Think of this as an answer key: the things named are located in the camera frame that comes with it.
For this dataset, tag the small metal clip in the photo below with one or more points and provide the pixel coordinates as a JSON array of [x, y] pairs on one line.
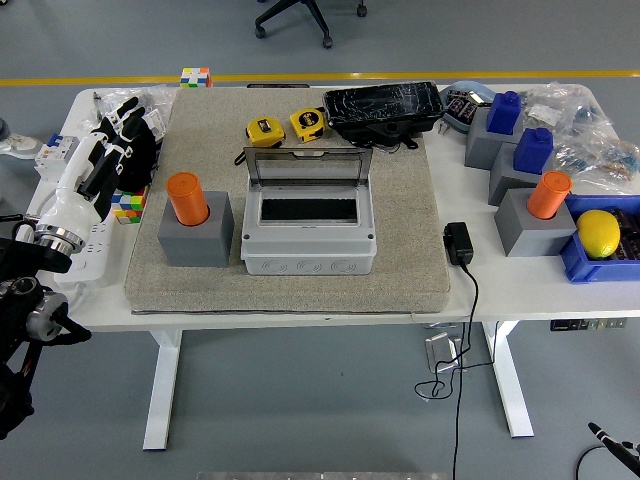
[[443, 128]]

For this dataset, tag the clear bags of small parts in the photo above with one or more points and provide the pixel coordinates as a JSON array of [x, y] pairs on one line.
[[120, 97]]

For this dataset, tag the grey-brown mat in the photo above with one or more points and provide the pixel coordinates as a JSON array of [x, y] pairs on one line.
[[400, 225]]

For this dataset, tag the black cracked case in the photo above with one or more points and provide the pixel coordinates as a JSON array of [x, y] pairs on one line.
[[380, 107]]

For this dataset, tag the table control panel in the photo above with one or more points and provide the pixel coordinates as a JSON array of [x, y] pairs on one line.
[[587, 324]]

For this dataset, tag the blue block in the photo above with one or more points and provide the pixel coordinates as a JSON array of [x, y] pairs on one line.
[[504, 112], [533, 150]]

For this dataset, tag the black power adapter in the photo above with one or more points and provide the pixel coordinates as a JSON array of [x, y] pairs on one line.
[[459, 242]]

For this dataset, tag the white circuit breaker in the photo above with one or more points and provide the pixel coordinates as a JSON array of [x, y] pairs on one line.
[[50, 155]]

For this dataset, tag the yellow lemon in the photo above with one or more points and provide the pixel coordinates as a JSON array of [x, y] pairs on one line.
[[598, 234]]

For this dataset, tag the colourful puzzle cube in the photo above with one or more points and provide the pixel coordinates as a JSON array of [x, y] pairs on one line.
[[131, 207]]

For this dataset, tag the metal bracket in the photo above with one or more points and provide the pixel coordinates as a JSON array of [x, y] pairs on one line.
[[440, 350]]

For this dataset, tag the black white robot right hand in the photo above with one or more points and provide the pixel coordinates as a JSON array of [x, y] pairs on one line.
[[607, 440]]

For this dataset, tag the grey enclosure box with lid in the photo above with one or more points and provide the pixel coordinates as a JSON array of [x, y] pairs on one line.
[[305, 250]]

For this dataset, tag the white table leg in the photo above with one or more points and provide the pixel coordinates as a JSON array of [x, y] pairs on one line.
[[162, 390], [510, 385]]

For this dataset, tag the black cloth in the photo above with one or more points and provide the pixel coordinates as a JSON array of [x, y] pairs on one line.
[[142, 160]]

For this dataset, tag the dark parts in bin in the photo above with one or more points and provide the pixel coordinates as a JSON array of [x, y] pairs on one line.
[[631, 235]]

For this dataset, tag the white-faced puzzle cube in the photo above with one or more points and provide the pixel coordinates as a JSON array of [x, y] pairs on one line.
[[196, 78]]

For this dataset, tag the grey cube holder with hole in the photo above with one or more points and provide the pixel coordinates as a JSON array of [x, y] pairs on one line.
[[195, 245]]

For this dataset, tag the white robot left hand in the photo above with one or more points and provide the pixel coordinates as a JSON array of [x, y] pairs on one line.
[[75, 200]]

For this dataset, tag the orange cylinder battery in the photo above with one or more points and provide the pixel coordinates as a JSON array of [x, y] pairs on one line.
[[186, 200], [549, 195]]

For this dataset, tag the pale blue tray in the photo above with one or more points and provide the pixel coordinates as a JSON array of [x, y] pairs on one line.
[[457, 107]]

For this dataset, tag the blue plastic bin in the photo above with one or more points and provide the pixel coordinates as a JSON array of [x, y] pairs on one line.
[[600, 272]]

